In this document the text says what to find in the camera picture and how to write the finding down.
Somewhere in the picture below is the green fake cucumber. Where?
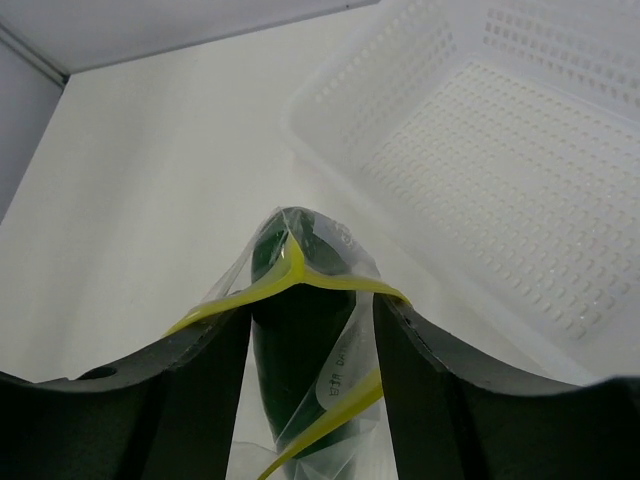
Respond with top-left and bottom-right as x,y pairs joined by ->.
251,207 -> 356,451

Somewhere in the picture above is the white perforated plastic basket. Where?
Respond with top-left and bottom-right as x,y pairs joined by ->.
282,1 -> 639,384

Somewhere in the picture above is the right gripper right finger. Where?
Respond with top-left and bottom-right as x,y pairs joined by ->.
373,294 -> 639,479

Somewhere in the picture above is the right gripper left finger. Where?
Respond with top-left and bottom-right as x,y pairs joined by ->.
1,307 -> 250,479

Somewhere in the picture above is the clear zip top bag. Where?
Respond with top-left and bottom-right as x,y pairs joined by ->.
180,207 -> 399,479

